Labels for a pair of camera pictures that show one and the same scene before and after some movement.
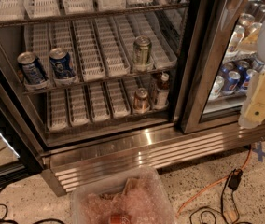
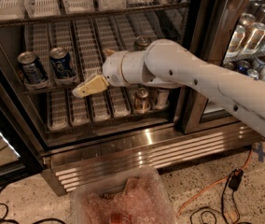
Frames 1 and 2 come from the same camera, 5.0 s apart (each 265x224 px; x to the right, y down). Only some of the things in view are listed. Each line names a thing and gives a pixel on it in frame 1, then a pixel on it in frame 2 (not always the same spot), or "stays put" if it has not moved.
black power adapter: (235, 178) stays put
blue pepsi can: (31, 68) stays put
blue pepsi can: (62, 63) stays put
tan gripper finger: (264, 95) to (125, 68)
